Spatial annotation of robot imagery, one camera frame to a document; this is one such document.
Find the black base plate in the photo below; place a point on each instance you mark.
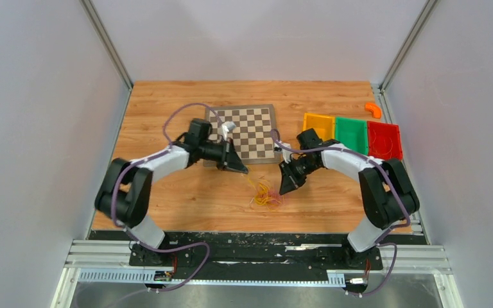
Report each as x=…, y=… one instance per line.
x=256, y=256

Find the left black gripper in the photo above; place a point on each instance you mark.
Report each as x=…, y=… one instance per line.
x=229, y=159

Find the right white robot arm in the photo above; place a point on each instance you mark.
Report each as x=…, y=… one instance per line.
x=388, y=196

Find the wooden chessboard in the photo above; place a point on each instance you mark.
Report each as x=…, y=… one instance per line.
x=251, y=136

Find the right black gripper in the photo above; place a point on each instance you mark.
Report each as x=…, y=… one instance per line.
x=289, y=181

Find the orange curved plastic piece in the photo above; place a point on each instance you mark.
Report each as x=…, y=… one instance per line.
x=374, y=110

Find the green plastic bin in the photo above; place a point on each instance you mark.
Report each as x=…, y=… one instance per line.
x=352, y=133

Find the red plastic bin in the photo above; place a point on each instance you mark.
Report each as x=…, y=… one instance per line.
x=384, y=140

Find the yellow plastic bin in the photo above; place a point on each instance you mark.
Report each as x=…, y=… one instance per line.
x=323, y=125

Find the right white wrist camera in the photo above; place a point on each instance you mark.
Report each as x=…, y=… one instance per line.
x=284, y=149

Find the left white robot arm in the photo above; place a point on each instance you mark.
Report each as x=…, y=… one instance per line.
x=124, y=194

